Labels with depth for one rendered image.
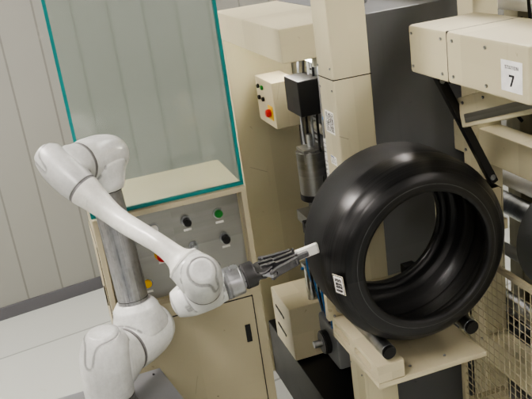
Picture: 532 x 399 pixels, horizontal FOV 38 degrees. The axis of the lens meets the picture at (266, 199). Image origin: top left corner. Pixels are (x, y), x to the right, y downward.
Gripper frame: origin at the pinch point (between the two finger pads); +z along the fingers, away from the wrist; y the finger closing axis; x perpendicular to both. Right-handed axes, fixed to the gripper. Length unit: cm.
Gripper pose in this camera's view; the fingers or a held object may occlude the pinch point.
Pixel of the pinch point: (306, 251)
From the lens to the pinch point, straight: 222.1
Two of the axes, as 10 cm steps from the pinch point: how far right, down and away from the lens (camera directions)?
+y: -3.0, -2.9, 9.1
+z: 9.2, -3.5, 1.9
